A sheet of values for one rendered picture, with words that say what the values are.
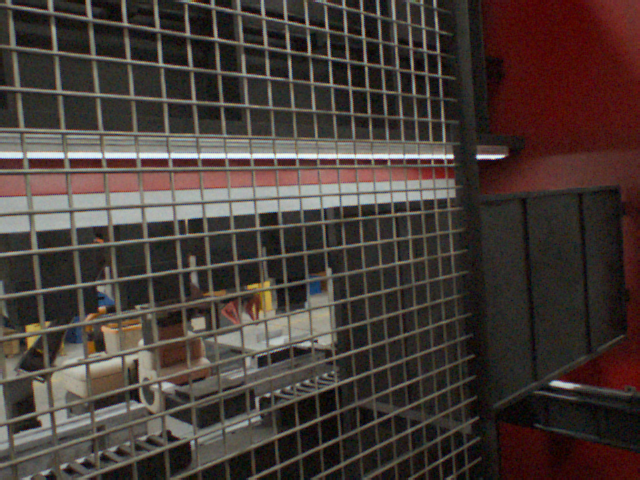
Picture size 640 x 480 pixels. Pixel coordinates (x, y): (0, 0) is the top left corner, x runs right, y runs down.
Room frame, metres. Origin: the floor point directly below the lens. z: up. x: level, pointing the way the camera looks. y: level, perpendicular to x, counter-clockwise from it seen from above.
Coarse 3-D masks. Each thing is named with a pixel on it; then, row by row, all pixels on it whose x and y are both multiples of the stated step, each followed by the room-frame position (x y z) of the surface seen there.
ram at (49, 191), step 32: (0, 160) 1.02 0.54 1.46; (32, 160) 1.05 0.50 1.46; (96, 160) 1.13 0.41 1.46; (128, 160) 1.18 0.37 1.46; (160, 160) 1.22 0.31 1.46; (192, 160) 1.28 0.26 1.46; (224, 160) 1.33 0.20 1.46; (256, 160) 1.39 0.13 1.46; (288, 160) 1.46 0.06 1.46; (320, 160) 1.53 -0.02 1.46; (352, 160) 1.62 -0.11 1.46; (384, 160) 1.71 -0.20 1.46; (416, 160) 1.81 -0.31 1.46; (448, 160) 1.93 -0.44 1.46; (0, 192) 1.02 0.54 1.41; (32, 192) 1.05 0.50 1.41; (64, 192) 1.09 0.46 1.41; (96, 192) 1.13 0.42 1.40; (128, 192) 1.17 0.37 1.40; (160, 192) 1.22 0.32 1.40; (192, 192) 1.27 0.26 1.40; (224, 192) 1.33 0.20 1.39; (256, 192) 1.39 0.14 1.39; (288, 192) 1.45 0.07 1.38; (416, 192) 1.80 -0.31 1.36; (0, 224) 1.01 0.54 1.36; (64, 224) 1.08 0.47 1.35; (96, 224) 1.12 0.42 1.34
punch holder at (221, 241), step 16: (192, 224) 1.33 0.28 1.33; (208, 224) 1.29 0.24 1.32; (224, 224) 1.32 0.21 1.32; (240, 224) 1.35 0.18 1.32; (192, 240) 1.34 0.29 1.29; (208, 240) 1.29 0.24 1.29; (224, 240) 1.32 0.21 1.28; (240, 240) 1.35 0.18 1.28; (256, 240) 1.38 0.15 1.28; (192, 256) 1.35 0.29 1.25; (224, 256) 1.32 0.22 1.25; (240, 256) 1.35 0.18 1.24; (256, 256) 1.38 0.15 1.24; (192, 272) 1.35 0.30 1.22; (224, 272) 1.31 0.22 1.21; (240, 272) 1.34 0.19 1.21; (256, 272) 1.37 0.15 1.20; (208, 288) 1.31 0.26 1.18; (224, 288) 1.31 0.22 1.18
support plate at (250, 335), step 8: (256, 328) 1.73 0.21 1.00; (224, 336) 1.65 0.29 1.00; (232, 336) 1.65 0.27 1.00; (248, 336) 1.63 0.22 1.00; (256, 336) 1.62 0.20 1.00; (288, 336) 1.59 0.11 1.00; (224, 344) 1.56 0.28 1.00; (232, 344) 1.54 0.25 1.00; (240, 344) 1.53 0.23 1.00; (248, 344) 1.53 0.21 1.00; (256, 344) 1.52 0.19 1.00; (264, 344) 1.51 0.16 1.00
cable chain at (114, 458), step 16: (160, 432) 0.83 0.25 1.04; (128, 448) 0.78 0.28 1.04; (144, 448) 0.78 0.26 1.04; (176, 448) 0.79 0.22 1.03; (80, 464) 0.74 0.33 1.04; (112, 464) 0.73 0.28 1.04; (128, 464) 0.74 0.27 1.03; (144, 464) 0.75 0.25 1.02; (160, 464) 0.77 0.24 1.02; (176, 464) 0.78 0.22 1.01
